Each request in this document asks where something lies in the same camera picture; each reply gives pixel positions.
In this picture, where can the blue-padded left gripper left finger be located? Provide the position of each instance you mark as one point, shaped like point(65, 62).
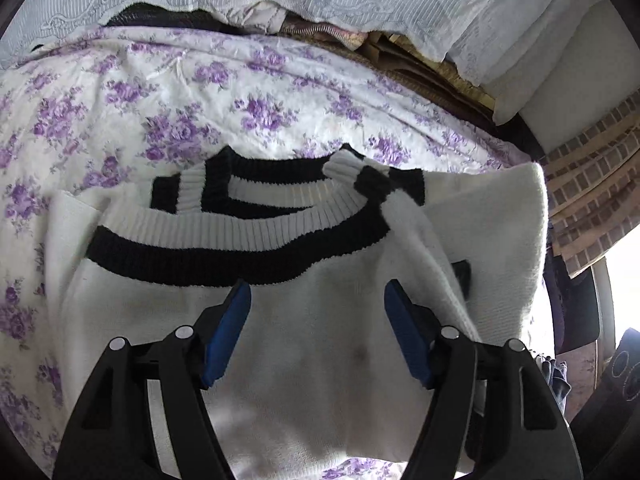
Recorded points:
point(110, 435)

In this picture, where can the purple floral bedsheet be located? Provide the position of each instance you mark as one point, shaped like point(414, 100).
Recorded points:
point(111, 106)

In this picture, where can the white sweater with black stripes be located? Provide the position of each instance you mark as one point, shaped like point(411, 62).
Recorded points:
point(317, 375)

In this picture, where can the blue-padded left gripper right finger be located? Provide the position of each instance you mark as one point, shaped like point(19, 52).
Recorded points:
point(490, 401)

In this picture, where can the beige checkered curtain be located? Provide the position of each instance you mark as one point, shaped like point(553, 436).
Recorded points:
point(593, 187)

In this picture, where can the stacked brown bedding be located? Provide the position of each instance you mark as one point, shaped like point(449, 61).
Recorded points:
point(391, 54)

